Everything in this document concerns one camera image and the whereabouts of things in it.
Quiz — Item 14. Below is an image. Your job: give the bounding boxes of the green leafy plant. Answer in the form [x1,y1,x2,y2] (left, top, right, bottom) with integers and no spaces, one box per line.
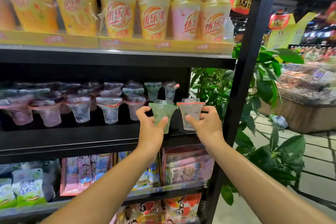
[190,43,306,206]

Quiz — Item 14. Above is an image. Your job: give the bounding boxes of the rows of clear plastic cups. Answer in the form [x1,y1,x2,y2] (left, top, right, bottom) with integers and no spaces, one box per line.
[0,80,180,128]

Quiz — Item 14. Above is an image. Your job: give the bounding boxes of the yellow cardboard display tray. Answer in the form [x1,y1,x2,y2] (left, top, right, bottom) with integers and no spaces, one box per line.
[0,30,100,49]
[98,36,235,56]

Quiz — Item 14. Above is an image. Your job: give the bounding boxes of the blue yellow snack packets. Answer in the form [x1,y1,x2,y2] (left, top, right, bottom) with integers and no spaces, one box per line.
[117,150,161,191]

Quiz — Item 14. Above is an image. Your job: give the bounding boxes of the green white snack packet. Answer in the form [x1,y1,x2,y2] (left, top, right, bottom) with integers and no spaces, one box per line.
[12,168,48,207]
[0,178,18,209]

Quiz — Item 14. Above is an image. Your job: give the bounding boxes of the green clear jelly cup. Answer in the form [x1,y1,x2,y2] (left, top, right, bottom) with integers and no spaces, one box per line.
[149,100,178,134]

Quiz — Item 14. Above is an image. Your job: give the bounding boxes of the yellow banner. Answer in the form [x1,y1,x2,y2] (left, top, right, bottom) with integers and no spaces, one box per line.
[266,12,317,50]

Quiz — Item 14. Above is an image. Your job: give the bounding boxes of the person's right hand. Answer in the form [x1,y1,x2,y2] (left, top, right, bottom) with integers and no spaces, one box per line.
[185,105,226,149]

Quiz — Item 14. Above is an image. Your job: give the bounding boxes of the grey plastic bag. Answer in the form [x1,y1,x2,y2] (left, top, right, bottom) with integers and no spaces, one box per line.
[271,115,289,130]

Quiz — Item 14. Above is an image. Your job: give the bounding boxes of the pink clear snack bag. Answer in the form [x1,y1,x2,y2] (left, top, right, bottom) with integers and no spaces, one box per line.
[161,144,215,186]

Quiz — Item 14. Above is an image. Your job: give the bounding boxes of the red rimmed clear jelly cup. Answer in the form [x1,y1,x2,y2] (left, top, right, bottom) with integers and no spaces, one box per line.
[176,98,206,131]

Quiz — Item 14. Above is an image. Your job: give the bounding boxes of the dark snack packet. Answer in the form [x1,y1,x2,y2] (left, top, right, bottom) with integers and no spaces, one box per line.
[39,159,62,202]

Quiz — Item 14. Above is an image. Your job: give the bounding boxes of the person's right forearm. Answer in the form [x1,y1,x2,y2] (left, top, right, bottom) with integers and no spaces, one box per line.
[205,137,336,224]

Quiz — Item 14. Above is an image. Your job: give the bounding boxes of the pink box of snack packets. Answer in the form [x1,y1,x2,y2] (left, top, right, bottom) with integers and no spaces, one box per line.
[59,153,115,197]

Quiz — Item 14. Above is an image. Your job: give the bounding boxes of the row of yellow milk tea cups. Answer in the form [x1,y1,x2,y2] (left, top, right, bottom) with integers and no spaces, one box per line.
[0,0,235,43]

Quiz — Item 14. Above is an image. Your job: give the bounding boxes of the black metal shelf rack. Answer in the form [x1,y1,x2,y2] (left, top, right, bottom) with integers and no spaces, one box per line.
[0,0,282,224]

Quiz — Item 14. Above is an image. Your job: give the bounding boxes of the person's left forearm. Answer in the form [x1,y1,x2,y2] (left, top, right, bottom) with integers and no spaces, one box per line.
[39,146,163,224]

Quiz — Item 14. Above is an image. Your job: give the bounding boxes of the person's left hand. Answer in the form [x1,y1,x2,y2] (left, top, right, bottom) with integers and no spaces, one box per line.
[136,106,169,154]

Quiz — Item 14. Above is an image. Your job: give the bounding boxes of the red white snack packets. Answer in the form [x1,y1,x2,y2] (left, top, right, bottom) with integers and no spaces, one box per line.
[110,193,203,224]

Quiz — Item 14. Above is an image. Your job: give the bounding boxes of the wooden food display counter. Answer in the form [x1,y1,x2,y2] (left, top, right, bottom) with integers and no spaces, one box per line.
[258,45,336,134]

